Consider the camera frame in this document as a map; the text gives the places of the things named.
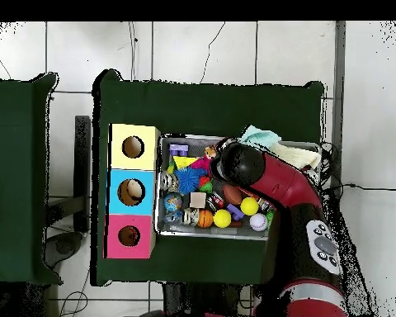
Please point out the cream knitted cloth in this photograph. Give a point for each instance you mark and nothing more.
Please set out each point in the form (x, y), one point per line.
(300, 155)

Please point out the yellow ball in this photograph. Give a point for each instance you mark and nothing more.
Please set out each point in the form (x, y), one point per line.
(249, 206)
(222, 218)

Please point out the shallow metal mesh bin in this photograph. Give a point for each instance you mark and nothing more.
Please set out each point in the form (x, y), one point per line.
(165, 228)

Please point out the blue spiky rubber ball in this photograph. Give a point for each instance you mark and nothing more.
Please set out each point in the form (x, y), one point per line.
(187, 180)

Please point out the green cloth side table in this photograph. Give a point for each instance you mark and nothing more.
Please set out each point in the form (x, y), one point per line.
(13, 181)

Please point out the brown mini football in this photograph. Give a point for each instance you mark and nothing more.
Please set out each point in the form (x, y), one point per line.
(232, 194)

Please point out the small wooden cube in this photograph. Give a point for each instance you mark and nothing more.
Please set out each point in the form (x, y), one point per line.
(198, 200)

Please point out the orange mini basketball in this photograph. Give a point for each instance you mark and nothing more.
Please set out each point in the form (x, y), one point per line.
(205, 218)

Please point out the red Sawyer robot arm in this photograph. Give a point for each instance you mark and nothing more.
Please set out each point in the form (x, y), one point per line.
(283, 185)

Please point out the white mini baseball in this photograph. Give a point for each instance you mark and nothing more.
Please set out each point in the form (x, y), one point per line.
(258, 222)

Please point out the dark green table cloth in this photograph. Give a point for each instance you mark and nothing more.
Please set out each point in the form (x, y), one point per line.
(201, 105)

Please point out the yellow cheese wedge toy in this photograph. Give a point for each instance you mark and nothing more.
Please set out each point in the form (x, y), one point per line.
(184, 161)

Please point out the mint knitted cloth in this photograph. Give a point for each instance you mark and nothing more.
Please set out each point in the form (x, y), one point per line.
(260, 137)

